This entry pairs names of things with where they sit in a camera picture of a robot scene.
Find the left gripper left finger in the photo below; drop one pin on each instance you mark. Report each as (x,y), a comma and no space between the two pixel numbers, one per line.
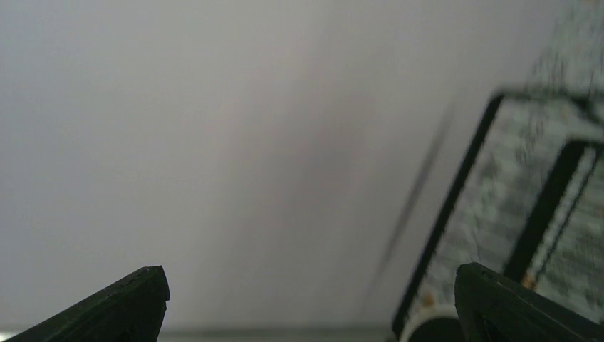
(131,309)

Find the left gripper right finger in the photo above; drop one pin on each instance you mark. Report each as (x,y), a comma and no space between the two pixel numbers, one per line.
(491,307)

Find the black mug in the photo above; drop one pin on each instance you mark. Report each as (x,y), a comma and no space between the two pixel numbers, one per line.
(439,323)

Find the floral tablecloth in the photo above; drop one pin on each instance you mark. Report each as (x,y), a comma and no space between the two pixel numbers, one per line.
(574,59)

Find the black wire dish rack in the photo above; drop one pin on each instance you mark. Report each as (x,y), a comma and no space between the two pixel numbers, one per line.
(526,201)

